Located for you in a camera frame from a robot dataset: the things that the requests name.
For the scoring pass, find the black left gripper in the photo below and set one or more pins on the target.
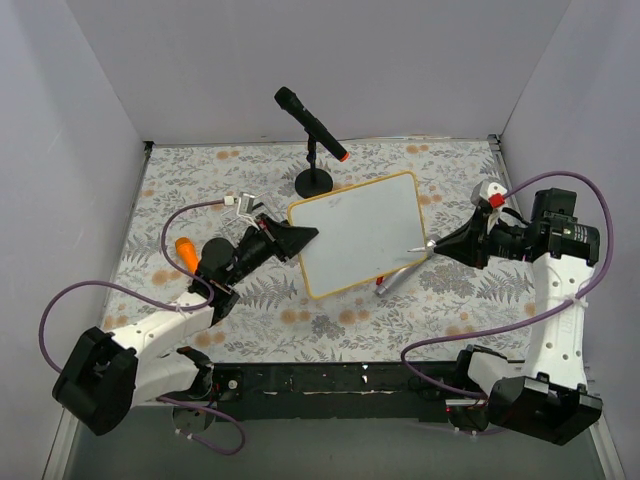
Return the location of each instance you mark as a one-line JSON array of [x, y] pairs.
[[273, 240]]

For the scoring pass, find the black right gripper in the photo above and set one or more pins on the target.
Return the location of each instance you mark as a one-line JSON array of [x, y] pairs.
[[480, 239]]

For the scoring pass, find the red whiteboard marker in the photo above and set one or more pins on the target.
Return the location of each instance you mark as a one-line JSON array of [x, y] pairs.
[[429, 245]]

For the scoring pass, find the yellow framed whiteboard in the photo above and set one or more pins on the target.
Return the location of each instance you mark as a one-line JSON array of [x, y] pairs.
[[365, 231]]

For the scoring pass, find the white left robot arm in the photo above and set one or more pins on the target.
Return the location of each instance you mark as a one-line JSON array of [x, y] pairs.
[[109, 373]]

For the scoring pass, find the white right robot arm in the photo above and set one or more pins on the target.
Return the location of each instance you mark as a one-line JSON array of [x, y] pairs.
[[547, 398]]

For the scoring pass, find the black round microphone stand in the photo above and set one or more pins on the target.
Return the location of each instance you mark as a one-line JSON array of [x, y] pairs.
[[312, 181]]

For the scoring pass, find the silver microphone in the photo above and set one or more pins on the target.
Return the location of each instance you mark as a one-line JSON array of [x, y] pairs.
[[393, 281]]

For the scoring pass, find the floral patterned table mat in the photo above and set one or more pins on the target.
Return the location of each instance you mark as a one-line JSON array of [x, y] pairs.
[[275, 320]]

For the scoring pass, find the wire whiteboard easel stand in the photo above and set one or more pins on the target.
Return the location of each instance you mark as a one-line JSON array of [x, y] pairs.
[[265, 205]]

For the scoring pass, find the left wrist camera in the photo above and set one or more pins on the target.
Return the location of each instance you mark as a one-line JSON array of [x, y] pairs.
[[240, 207]]

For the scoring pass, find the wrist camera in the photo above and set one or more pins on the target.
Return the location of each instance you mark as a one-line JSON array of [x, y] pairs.
[[240, 207], [493, 194]]

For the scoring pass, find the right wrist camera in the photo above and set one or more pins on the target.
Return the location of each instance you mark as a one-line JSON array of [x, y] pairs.
[[493, 194]]

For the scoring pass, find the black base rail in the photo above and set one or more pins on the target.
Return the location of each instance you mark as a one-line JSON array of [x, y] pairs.
[[321, 390]]

